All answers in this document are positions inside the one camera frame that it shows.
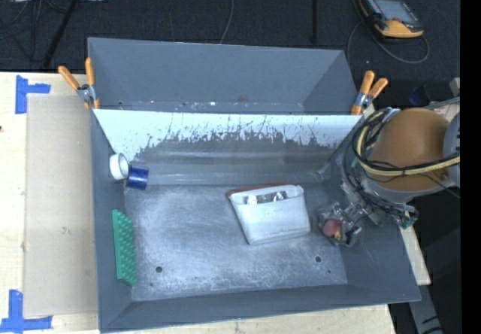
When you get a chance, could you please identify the small red round thing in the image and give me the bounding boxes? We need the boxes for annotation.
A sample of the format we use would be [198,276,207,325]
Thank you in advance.
[322,219,343,238]

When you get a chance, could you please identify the grey metal bin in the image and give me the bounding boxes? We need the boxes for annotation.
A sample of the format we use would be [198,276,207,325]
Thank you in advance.
[86,37,422,333]

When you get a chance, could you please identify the white packet with red edge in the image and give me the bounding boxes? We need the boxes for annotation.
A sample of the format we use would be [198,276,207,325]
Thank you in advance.
[226,184,312,246]

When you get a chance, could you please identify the blue tape roll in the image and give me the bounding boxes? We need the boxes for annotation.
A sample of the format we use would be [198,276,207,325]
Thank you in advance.
[126,164,150,191]

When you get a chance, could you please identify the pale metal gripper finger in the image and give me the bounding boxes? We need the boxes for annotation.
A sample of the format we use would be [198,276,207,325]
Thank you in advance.
[335,225,364,248]
[317,205,345,225]

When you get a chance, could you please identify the pale cardboard board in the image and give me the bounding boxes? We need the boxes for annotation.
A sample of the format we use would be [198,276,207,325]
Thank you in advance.
[22,93,99,319]

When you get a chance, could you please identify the white tape roll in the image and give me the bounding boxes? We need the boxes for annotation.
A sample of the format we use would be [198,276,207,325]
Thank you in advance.
[109,153,131,181]

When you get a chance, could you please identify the green studded flat block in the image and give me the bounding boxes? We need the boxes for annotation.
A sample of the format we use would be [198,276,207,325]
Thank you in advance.
[110,208,139,287]

